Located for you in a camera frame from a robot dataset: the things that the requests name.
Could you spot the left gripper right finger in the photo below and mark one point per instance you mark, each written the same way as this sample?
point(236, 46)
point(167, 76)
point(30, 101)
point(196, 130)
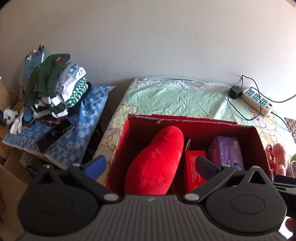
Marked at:
point(216, 177)

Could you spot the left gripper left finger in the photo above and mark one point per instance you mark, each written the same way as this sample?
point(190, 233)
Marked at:
point(86, 176)

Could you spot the purple tissue pack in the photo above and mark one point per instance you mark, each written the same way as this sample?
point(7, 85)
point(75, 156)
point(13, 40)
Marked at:
point(226, 150)

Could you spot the red plush pillow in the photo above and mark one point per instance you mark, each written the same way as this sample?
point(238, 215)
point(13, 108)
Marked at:
point(153, 170)

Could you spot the person's right hand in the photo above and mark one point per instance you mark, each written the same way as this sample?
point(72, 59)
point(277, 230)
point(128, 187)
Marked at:
point(290, 224)

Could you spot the roll of patterned tape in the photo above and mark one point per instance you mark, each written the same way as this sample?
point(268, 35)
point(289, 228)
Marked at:
point(291, 169)

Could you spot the small red box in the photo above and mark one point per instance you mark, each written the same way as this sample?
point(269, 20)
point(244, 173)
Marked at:
point(193, 179)

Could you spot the pink plush toy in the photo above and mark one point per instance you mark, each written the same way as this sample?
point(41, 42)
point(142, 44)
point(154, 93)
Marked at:
point(277, 159)

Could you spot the blue checkered cloth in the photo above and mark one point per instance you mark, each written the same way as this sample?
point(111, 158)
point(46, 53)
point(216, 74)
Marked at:
point(65, 143)

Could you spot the black tablet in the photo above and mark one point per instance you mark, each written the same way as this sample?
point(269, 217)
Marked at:
point(54, 135)

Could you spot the red storage box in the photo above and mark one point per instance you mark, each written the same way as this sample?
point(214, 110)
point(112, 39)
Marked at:
point(139, 130)

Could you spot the white power strip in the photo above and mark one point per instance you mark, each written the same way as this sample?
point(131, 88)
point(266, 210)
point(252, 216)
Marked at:
point(257, 101)

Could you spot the black power adapter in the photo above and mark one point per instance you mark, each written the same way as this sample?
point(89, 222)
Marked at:
point(235, 92)

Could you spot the pile of folded clothes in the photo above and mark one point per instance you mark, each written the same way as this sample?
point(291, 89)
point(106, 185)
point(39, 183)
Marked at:
point(51, 86)

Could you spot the green patterned table cloth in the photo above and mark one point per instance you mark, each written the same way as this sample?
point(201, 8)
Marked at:
point(191, 98)

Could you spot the white plush toy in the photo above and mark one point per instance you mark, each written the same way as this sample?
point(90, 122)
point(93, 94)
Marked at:
point(14, 119)

